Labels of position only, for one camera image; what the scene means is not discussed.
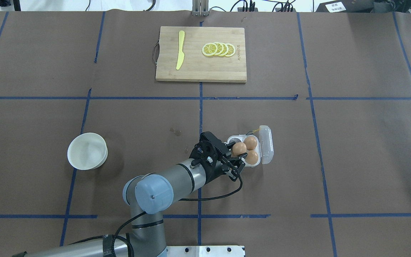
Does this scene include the brown egg carried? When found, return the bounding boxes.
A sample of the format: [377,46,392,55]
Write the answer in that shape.
[231,142,247,156]

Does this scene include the white bowl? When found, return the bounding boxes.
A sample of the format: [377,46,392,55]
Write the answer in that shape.
[67,133,109,170]

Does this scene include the bamboo cutting board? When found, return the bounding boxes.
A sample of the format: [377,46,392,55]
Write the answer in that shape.
[156,26,247,83]

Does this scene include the lemon slice one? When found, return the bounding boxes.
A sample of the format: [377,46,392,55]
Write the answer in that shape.
[201,43,218,56]

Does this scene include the lemon slice four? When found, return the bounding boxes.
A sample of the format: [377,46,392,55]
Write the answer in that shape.
[225,44,235,57]

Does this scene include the lemon slice two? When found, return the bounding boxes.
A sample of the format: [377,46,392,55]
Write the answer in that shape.
[214,42,225,56]

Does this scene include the brown egg in box front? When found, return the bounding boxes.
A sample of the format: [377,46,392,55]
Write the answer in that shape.
[245,150,260,165]

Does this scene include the lemon slice three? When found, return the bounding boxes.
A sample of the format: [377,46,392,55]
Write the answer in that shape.
[218,43,229,56]

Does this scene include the brown egg in box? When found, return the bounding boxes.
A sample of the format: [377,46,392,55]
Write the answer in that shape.
[243,135,258,150]
[245,150,260,165]

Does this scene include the yellow plastic knife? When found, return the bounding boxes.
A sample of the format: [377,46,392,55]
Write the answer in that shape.
[176,30,185,70]

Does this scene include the brown egg in box back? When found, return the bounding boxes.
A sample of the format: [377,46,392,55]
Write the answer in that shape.
[243,135,258,150]

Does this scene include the clear plastic egg box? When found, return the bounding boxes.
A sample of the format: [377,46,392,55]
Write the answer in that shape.
[226,125,274,168]

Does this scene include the black power strip box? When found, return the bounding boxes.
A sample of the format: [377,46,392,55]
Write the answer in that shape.
[315,0,396,13]

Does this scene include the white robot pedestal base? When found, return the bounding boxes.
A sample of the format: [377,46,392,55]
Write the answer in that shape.
[167,245,246,257]

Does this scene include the aluminium frame post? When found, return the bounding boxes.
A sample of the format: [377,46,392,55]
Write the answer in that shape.
[192,0,210,16]

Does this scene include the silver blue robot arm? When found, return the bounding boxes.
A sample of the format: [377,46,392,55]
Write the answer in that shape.
[17,131,248,257]

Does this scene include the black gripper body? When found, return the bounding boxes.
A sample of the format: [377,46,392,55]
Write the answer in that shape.
[189,131,231,183]

